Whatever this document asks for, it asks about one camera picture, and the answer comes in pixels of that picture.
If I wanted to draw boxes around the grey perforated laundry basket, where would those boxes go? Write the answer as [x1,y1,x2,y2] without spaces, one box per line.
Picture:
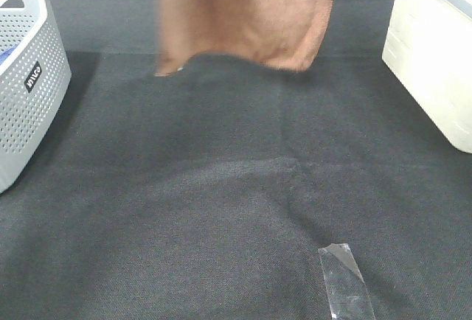
[1,0,72,191]

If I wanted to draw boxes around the brown microfibre towel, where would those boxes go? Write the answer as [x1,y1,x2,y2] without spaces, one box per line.
[156,0,333,77]

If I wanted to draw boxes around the clear adhesive tape strip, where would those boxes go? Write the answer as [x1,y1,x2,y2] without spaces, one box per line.
[318,243,375,320]

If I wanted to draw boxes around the black fabric table cover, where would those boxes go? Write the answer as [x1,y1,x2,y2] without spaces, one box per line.
[1,0,471,319]

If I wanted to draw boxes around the blue cloth in basket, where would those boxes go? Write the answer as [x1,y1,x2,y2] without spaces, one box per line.
[0,45,17,64]

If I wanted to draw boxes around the white plastic storage box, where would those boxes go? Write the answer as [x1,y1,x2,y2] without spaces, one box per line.
[382,0,471,153]

